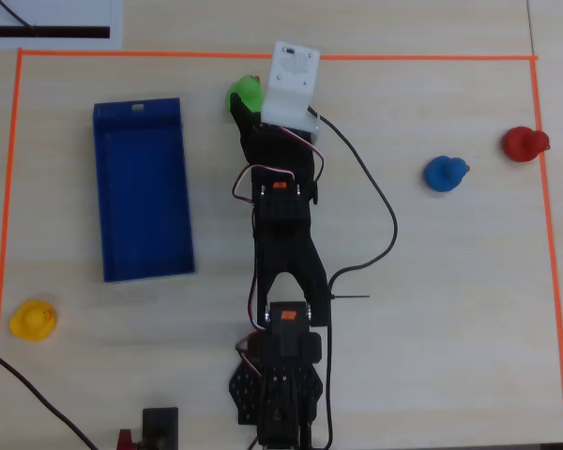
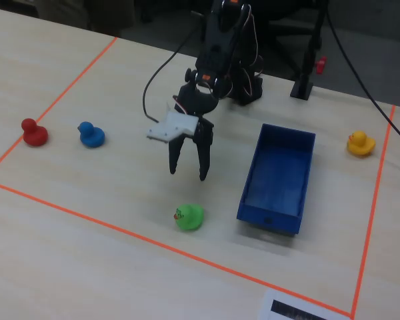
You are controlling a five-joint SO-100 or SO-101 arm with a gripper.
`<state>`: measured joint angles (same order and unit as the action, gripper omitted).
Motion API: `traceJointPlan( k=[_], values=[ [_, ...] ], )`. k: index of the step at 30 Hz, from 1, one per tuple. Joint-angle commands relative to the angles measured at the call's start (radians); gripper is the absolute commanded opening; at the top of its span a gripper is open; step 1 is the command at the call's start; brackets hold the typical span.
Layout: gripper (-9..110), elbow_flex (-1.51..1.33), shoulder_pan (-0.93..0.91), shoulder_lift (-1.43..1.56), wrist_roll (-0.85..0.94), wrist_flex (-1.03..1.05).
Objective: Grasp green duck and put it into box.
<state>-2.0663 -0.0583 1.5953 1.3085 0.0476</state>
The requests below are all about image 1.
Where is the red rubber duck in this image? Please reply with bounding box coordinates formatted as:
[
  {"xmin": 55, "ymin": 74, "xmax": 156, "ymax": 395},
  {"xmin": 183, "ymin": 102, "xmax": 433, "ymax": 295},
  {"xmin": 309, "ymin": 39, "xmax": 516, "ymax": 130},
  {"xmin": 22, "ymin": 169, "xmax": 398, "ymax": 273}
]
[{"xmin": 501, "ymin": 126, "xmax": 552, "ymax": 163}]

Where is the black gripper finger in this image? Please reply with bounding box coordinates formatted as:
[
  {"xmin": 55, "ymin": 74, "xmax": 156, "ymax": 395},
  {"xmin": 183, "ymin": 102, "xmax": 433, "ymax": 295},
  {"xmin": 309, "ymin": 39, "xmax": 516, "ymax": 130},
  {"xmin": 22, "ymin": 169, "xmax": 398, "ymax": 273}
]
[{"xmin": 229, "ymin": 92, "xmax": 264, "ymax": 142}]

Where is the red clamp handle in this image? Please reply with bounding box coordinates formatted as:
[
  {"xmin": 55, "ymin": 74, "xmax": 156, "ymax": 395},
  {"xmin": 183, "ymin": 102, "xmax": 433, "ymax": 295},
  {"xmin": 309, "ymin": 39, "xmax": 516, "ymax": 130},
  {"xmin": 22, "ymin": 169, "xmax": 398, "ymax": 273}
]
[{"xmin": 116, "ymin": 427, "xmax": 145, "ymax": 450}]

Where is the thin black cable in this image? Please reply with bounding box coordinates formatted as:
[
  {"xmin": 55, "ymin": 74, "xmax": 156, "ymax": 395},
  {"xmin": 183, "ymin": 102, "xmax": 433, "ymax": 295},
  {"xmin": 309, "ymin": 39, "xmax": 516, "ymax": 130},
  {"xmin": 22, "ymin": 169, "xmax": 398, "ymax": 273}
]
[{"xmin": 0, "ymin": 0, "xmax": 37, "ymax": 30}]

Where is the orange tape strip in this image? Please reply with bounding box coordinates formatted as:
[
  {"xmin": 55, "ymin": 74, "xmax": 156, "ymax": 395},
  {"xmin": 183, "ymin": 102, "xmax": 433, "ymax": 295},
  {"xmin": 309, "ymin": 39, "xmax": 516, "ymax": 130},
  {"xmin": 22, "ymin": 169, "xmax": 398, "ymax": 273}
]
[
  {"xmin": 17, "ymin": 47, "xmax": 540, "ymax": 63},
  {"xmin": 0, "ymin": 48, "xmax": 25, "ymax": 450},
  {"xmin": 529, "ymin": 57, "xmax": 563, "ymax": 444}
]

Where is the green rubber duck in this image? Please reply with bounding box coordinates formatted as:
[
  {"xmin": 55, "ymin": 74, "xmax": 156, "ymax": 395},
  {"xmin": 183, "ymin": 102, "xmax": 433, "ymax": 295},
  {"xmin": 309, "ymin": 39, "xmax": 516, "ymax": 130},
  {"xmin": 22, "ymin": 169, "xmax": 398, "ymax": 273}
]
[{"xmin": 224, "ymin": 74, "xmax": 265, "ymax": 116}]

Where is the yellow rubber duck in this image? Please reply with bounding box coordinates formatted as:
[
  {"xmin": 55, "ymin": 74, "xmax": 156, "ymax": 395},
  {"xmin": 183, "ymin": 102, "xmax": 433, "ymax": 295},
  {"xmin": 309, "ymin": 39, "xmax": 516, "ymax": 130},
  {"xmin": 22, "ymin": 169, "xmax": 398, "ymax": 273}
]
[{"xmin": 8, "ymin": 299, "xmax": 58, "ymax": 342}]

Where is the blue rectangular open box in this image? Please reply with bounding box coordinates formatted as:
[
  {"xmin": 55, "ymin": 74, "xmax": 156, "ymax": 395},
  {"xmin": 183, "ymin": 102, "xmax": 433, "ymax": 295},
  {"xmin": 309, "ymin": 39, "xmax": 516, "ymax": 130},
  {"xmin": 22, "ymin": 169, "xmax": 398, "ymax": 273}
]
[{"xmin": 92, "ymin": 97, "xmax": 197, "ymax": 284}]

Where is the black cable on table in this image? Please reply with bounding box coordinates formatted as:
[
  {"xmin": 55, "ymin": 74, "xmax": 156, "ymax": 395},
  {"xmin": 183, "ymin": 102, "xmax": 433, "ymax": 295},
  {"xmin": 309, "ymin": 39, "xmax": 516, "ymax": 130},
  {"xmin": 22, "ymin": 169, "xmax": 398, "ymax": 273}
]
[{"xmin": 0, "ymin": 343, "xmax": 99, "ymax": 450}]

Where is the black camera cable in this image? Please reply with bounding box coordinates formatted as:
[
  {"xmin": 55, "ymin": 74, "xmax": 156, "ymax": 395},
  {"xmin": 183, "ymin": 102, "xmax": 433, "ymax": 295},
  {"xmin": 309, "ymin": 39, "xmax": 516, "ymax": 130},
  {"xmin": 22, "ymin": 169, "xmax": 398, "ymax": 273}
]
[{"xmin": 304, "ymin": 105, "xmax": 399, "ymax": 450}]

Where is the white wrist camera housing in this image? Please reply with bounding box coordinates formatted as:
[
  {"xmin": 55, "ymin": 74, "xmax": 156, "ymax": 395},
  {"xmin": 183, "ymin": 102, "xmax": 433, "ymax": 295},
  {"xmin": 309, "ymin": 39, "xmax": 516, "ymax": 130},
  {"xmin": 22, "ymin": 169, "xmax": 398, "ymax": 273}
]
[{"xmin": 260, "ymin": 41, "xmax": 322, "ymax": 138}]

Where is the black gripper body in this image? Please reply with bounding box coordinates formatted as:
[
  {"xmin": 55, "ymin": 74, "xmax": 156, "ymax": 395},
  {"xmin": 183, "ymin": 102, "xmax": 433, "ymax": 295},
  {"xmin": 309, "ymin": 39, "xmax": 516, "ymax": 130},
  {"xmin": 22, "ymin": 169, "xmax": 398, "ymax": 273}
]
[{"xmin": 240, "ymin": 120, "xmax": 321, "ymax": 207}]

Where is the white paper sheet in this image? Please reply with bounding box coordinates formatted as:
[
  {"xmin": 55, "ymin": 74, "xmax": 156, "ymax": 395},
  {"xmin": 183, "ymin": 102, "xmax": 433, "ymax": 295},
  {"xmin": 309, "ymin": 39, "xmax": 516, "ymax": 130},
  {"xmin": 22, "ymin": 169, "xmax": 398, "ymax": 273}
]
[{"xmin": 0, "ymin": 0, "xmax": 124, "ymax": 51}]

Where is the blue rubber duck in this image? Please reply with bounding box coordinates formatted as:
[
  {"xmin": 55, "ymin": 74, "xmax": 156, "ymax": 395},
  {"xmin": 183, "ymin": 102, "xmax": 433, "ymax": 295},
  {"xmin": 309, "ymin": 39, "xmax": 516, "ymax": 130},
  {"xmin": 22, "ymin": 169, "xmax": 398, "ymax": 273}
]
[{"xmin": 423, "ymin": 155, "xmax": 471, "ymax": 193}]

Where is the red white servo wire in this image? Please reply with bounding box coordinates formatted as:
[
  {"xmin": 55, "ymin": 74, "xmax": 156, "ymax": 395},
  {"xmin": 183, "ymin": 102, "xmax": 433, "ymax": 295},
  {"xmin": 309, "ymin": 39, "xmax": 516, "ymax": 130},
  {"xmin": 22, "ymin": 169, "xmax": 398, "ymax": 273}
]
[{"xmin": 232, "ymin": 124, "xmax": 326, "ymax": 207}]

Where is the black table clamp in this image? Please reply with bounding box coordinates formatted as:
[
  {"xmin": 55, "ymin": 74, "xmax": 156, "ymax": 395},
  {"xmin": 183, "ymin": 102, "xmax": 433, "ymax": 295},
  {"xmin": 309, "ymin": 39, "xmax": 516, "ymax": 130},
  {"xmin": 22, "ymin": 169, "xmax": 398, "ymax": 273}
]
[{"xmin": 141, "ymin": 406, "xmax": 180, "ymax": 450}]

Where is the black strip on paper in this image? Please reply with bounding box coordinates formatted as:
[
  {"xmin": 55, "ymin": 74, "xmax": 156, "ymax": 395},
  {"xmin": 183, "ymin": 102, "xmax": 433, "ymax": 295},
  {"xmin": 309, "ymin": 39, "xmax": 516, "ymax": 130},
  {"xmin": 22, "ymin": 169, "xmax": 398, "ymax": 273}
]
[{"xmin": 0, "ymin": 25, "xmax": 111, "ymax": 40}]

